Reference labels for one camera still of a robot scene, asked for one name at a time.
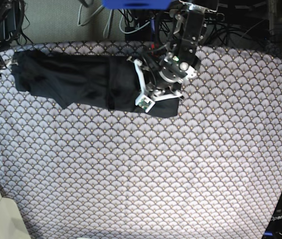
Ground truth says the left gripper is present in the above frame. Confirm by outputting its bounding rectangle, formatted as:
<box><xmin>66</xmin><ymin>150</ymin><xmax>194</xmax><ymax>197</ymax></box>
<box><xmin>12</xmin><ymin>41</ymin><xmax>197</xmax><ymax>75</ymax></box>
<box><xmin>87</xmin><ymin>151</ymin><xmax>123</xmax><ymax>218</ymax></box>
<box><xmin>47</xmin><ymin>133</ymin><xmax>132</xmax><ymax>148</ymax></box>
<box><xmin>142</xmin><ymin>53</ymin><xmax>183</xmax><ymax>90</ymax></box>

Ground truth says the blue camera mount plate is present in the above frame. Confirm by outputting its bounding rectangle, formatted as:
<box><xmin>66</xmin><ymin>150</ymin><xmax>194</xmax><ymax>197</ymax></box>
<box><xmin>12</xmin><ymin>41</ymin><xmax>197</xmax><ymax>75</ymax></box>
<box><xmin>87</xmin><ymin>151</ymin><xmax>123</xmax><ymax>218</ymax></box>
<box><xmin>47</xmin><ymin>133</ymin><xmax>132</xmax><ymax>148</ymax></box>
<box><xmin>102</xmin><ymin>0</ymin><xmax>172</xmax><ymax>10</ymax></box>

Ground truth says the black power adapter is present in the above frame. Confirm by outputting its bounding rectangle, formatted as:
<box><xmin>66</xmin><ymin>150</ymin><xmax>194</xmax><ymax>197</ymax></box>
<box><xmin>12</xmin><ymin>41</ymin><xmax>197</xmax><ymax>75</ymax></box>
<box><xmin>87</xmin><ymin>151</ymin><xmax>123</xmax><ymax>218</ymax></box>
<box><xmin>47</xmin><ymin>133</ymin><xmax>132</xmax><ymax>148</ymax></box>
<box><xmin>3</xmin><ymin>2</ymin><xmax>19</xmax><ymax>35</ymax></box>

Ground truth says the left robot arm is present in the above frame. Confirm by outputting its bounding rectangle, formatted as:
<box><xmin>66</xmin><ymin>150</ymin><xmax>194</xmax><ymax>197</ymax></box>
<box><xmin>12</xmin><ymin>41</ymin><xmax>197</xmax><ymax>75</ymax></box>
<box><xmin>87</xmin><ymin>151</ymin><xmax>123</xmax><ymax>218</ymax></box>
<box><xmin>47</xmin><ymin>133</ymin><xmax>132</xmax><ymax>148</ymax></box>
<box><xmin>134</xmin><ymin>0</ymin><xmax>219</xmax><ymax>102</ymax></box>

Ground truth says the fan-patterned tablecloth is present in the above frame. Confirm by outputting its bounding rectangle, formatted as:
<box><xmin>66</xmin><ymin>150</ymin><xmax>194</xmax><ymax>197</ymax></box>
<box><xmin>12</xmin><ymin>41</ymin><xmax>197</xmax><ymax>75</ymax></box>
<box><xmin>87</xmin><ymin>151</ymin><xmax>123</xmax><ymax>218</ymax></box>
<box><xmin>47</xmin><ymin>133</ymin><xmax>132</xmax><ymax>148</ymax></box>
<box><xmin>0</xmin><ymin>47</ymin><xmax>282</xmax><ymax>239</ymax></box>

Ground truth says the dark grey T-shirt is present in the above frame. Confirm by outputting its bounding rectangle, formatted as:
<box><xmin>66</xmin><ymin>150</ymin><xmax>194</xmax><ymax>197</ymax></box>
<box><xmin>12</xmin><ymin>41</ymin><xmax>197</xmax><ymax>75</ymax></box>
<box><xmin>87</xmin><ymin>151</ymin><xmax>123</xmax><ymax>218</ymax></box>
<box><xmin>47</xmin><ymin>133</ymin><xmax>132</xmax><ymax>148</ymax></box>
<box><xmin>11</xmin><ymin>50</ymin><xmax>180</xmax><ymax>118</ymax></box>

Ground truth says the black power strip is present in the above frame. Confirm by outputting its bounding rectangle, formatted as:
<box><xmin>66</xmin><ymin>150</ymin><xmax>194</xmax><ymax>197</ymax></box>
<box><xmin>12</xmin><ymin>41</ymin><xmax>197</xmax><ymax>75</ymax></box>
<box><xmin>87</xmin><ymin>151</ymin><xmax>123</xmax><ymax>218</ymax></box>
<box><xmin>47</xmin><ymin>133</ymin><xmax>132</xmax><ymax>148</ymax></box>
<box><xmin>205</xmin><ymin>12</ymin><xmax>225</xmax><ymax>22</ymax></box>

